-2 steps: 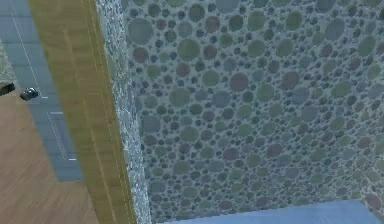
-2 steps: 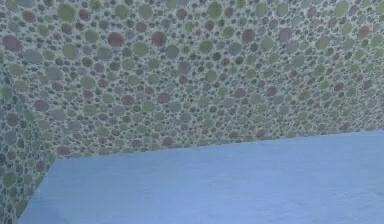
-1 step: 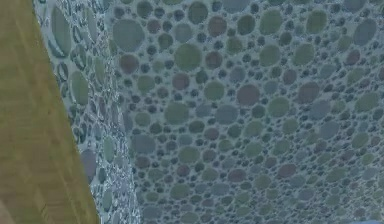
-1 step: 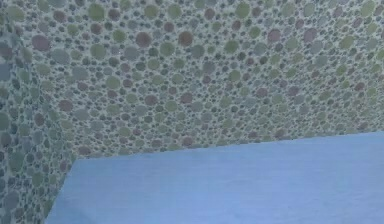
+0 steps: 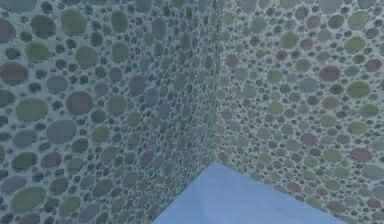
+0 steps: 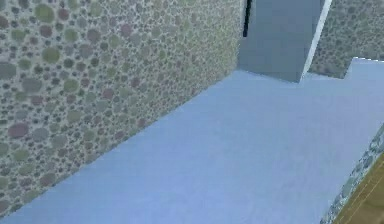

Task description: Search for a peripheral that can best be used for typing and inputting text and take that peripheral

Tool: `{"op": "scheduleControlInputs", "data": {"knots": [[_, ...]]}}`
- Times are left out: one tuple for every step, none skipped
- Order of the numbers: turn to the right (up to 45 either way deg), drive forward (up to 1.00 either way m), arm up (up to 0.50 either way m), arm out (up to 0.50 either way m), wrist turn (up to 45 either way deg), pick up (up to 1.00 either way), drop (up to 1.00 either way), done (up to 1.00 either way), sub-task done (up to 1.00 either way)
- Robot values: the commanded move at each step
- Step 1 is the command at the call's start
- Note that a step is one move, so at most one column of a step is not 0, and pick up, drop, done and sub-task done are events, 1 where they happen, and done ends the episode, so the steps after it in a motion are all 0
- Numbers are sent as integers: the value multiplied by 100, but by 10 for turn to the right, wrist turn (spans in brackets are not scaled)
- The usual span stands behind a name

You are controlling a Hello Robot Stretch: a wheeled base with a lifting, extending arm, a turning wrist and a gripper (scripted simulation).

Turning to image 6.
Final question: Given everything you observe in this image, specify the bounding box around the grey room door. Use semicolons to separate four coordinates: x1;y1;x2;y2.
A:
237;0;333;84

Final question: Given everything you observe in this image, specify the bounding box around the black door handle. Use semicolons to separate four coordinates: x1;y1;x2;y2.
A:
242;0;252;38

